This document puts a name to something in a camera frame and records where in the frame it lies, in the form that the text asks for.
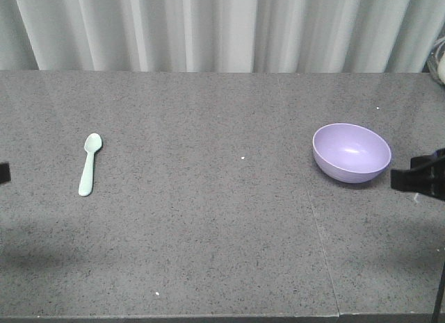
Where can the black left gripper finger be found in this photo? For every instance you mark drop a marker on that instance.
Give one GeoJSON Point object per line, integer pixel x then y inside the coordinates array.
{"type": "Point", "coordinates": [5, 173]}

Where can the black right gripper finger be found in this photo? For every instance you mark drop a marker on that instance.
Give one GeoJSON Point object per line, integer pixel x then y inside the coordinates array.
{"type": "Point", "coordinates": [425, 176]}

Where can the lilac plastic bowl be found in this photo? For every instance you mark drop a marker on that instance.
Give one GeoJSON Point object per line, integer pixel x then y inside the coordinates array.
{"type": "Point", "coordinates": [350, 153]}

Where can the pale green plastic spoon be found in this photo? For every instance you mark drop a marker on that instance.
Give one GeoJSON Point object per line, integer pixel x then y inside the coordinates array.
{"type": "Point", "coordinates": [92, 144]}

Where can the white rice cooker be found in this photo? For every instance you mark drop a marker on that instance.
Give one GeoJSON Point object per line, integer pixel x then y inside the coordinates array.
{"type": "Point", "coordinates": [435, 61]}

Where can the white pleated curtain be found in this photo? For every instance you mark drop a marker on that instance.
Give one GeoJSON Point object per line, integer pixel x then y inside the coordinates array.
{"type": "Point", "coordinates": [328, 36]}

